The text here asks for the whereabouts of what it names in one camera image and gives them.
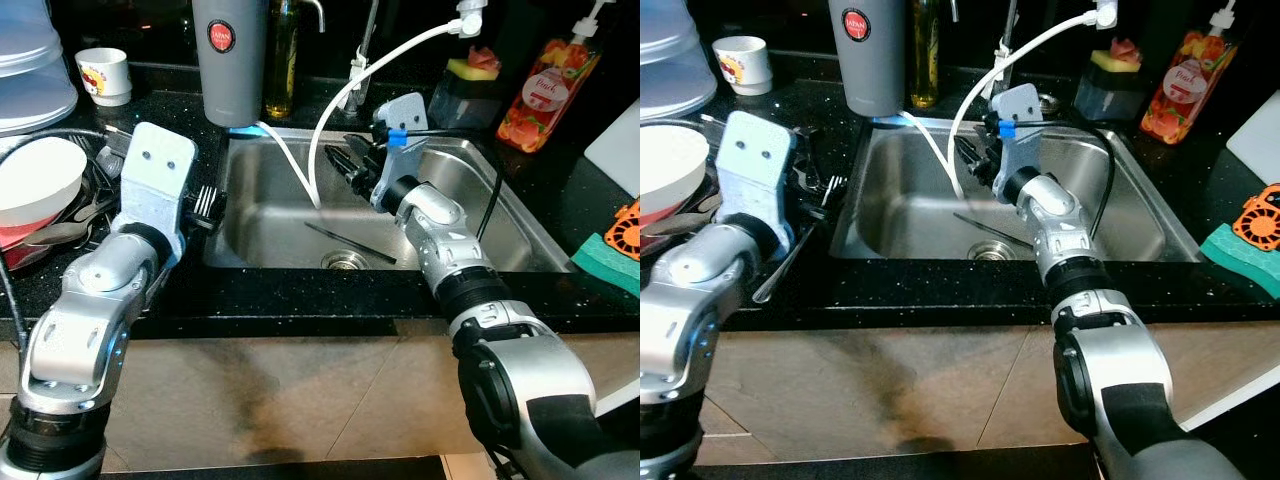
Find red plate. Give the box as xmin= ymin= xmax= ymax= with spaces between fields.
xmin=0 ymin=215 xmax=51 ymax=269
xmin=640 ymin=215 xmax=691 ymax=243

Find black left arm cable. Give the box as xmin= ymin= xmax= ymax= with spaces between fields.
xmin=640 ymin=115 xmax=726 ymax=136
xmin=0 ymin=127 xmax=131 ymax=361

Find white plastic cutting board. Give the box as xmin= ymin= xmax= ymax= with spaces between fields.
xmin=1226 ymin=88 xmax=1280 ymax=158
xmin=583 ymin=125 xmax=641 ymax=201

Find small orange fan gadget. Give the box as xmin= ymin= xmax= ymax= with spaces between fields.
xmin=603 ymin=198 xmax=641 ymax=261
xmin=1232 ymin=183 xmax=1280 ymax=251

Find white printed mug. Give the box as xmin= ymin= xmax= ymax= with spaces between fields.
xmin=76 ymin=47 xmax=133 ymax=107
xmin=712 ymin=36 xmax=773 ymax=97

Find green sponge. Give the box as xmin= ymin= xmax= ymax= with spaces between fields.
xmin=572 ymin=232 xmax=641 ymax=298
xmin=1198 ymin=222 xmax=1280 ymax=298

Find thin black utensil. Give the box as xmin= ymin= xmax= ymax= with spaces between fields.
xmin=952 ymin=212 xmax=1031 ymax=251
xmin=305 ymin=222 xmax=398 ymax=266

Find chrome sink faucet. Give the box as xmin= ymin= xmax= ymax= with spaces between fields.
xmin=990 ymin=0 xmax=1021 ymax=101
xmin=350 ymin=0 xmax=383 ymax=111

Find stainless steel sink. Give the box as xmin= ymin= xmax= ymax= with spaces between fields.
xmin=830 ymin=118 xmax=1204 ymax=263
xmin=203 ymin=128 xmax=576 ymax=274

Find orange soap pump bottle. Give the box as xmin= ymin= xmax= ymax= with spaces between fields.
xmin=1140 ymin=0 xmax=1241 ymax=146
xmin=497 ymin=0 xmax=613 ymax=154

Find white stacked plastic drawers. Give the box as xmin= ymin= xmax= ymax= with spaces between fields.
xmin=640 ymin=0 xmax=718 ymax=121
xmin=0 ymin=0 xmax=79 ymax=136

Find grey water filter canister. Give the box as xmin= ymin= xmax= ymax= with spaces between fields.
xmin=828 ymin=0 xmax=908 ymax=118
xmin=190 ymin=0 xmax=269 ymax=128

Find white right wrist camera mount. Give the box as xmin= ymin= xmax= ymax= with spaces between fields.
xmin=992 ymin=83 xmax=1046 ymax=201
xmin=370 ymin=92 xmax=429 ymax=213

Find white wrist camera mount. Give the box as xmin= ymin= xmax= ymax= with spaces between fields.
xmin=370 ymin=92 xmax=429 ymax=213
xmin=992 ymin=83 xmax=1046 ymax=201
xmin=712 ymin=110 xmax=798 ymax=251
xmin=118 ymin=122 xmax=198 ymax=263

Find dark sponge holder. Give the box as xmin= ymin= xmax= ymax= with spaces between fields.
xmin=1075 ymin=65 xmax=1148 ymax=123
xmin=430 ymin=72 xmax=503 ymax=129

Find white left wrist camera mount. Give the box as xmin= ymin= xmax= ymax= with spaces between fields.
xmin=712 ymin=110 xmax=798 ymax=251
xmin=118 ymin=122 xmax=198 ymax=263

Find beige cabinet door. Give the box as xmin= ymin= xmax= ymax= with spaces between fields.
xmin=325 ymin=330 xmax=641 ymax=461
xmin=100 ymin=335 xmax=401 ymax=463
xmin=975 ymin=325 xmax=1280 ymax=446
xmin=700 ymin=330 xmax=1056 ymax=466

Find silver cutlery handle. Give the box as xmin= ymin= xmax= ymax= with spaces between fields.
xmin=752 ymin=225 xmax=801 ymax=304

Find olive oil bottle green cap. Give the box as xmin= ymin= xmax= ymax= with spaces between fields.
xmin=908 ymin=0 xmax=941 ymax=109
xmin=263 ymin=0 xmax=301 ymax=121

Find black floor mat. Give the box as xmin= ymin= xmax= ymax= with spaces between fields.
xmin=100 ymin=455 xmax=641 ymax=480
xmin=690 ymin=445 xmax=1280 ymax=480

